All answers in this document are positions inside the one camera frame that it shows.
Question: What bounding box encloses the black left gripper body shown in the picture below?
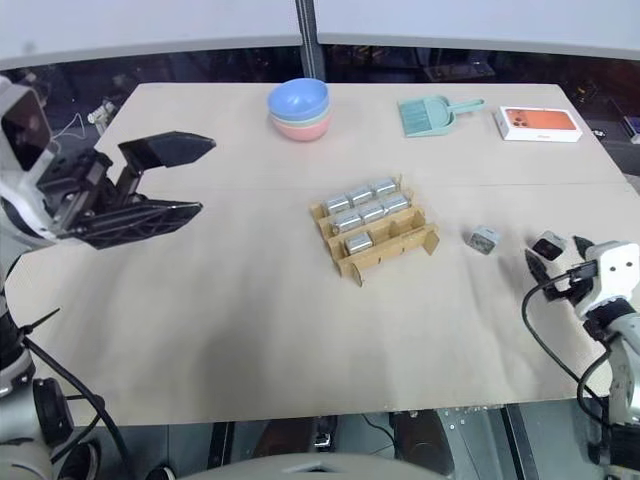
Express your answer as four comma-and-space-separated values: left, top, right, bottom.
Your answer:
37, 148, 122, 241

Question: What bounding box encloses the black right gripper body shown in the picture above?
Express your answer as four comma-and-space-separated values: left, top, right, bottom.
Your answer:
548, 264, 595, 307

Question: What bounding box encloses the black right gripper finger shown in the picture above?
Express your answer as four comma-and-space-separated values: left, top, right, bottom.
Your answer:
572, 235, 599, 262
524, 247, 557, 302

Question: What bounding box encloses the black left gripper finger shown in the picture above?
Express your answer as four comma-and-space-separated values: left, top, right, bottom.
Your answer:
73, 192, 204, 251
115, 130, 218, 199

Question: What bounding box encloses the beige cardboard table cover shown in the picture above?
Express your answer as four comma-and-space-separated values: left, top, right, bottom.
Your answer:
9, 80, 640, 427

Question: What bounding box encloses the cardboard divider tray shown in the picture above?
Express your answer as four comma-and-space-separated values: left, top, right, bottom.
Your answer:
307, 172, 441, 289

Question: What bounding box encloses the white orange phone box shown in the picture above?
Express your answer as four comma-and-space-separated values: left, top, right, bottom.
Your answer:
492, 104, 586, 143

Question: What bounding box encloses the pink plastic bowl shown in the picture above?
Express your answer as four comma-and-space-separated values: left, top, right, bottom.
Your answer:
269, 107, 334, 143

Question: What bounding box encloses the blue plastic bowl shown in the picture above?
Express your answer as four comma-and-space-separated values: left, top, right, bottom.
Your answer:
266, 78, 331, 121

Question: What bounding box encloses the green plastic bowl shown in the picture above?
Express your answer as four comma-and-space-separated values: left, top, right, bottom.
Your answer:
269, 102, 333, 126

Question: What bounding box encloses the black vertical pole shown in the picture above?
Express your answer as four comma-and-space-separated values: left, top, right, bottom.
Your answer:
293, 0, 324, 84

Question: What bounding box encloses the teal plastic dustpan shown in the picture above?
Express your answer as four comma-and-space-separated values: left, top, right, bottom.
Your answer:
397, 95, 486, 140

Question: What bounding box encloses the teal dustpan brush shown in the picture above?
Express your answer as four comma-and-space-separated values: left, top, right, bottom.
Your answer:
399, 101, 430, 137

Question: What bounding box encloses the dark brown rounded shape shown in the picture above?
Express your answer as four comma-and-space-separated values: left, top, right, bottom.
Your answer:
388, 409, 454, 477

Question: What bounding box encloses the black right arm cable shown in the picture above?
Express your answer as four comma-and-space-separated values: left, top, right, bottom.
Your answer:
521, 260, 620, 429

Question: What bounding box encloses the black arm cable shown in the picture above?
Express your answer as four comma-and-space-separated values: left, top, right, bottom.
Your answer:
19, 339, 134, 480
521, 260, 620, 429

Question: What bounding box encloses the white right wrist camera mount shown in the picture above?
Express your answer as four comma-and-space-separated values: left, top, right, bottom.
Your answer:
576, 239, 640, 320

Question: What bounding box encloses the thin white wire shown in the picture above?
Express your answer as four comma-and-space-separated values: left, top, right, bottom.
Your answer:
49, 112, 86, 151

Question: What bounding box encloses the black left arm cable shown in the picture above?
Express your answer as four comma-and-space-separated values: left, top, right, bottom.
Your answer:
19, 339, 134, 480

